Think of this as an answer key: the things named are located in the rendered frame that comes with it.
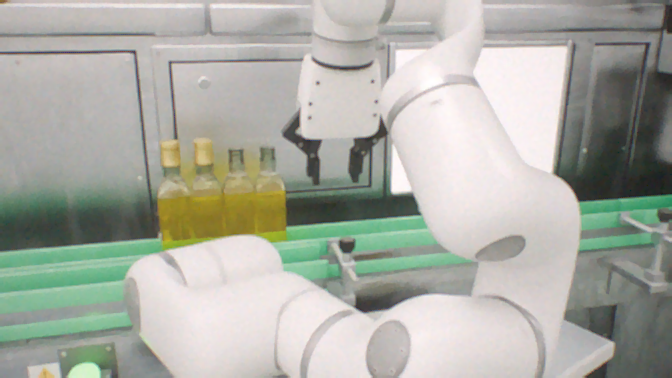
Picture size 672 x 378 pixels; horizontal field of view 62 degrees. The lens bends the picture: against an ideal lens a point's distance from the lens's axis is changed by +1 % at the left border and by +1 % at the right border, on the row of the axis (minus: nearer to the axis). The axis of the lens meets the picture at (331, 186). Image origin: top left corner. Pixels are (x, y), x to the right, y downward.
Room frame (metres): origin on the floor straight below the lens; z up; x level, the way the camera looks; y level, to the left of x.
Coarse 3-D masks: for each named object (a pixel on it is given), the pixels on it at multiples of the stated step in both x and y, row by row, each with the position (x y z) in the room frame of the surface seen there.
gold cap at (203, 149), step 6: (204, 138) 0.99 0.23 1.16; (210, 138) 0.99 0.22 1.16; (198, 144) 0.96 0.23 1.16; (204, 144) 0.96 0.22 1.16; (210, 144) 0.97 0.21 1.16; (198, 150) 0.96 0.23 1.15; (204, 150) 0.96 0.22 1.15; (210, 150) 0.97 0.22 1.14; (198, 156) 0.96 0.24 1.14; (204, 156) 0.96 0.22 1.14; (210, 156) 0.97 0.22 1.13; (198, 162) 0.96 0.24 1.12; (204, 162) 0.96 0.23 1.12; (210, 162) 0.96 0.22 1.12
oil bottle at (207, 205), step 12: (192, 180) 0.97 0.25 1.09; (204, 180) 0.96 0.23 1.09; (216, 180) 0.97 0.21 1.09; (192, 192) 0.95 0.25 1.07; (204, 192) 0.95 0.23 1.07; (216, 192) 0.95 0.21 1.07; (192, 204) 0.94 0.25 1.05; (204, 204) 0.95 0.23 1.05; (216, 204) 0.95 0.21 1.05; (192, 216) 0.95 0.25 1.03; (204, 216) 0.95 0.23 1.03; (216, 216) 0.95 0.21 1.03; (204, 228) 0.95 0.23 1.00; (216, 228) 0.95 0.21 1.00; (204, 240) 0.95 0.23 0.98
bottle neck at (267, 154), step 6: (264, 150) 0.99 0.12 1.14; (270, 150) 0.99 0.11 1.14; (264, 156) 0.99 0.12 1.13; (270, 156) 0.99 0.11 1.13; (264, 162) 0.99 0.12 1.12; (270, 162) 0.99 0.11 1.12; (264, 168) 0.99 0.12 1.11; (270, 168) 0.99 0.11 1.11; (264, 174) 0.99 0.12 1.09; (270, 174) 0.99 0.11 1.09
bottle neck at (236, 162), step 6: (228, 150) 0.98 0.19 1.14; (234, 150) 0.98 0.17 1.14; (240, 150) 0.98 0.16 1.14; (228, 156) 0.98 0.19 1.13; (234, 156) 0.97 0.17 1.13; (240, 156) 0.98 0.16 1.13; (228, 162) 0.99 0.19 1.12; (234, 162) 0.97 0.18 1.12; (240, 162) 0.98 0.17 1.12; (234, 168) 0.98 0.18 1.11; (240, 168) 0.98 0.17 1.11; (234, 174) 0.98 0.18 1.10; (240, 174) 0.98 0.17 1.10
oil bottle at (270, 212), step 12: (264, 180) 0.98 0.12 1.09; (276, 180) 0.98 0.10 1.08; (264, 192) 0.97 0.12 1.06; (276, 192) 0.98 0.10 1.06; (264, 204) 0.97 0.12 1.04; (276, 204) 0.98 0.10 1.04; (264, 216) 0.97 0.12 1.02; (276, 216) 0.98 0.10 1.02; (264, 228) 0.97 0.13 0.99; (276, 228) 0.98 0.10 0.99; (276, 240) 0.97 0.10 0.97
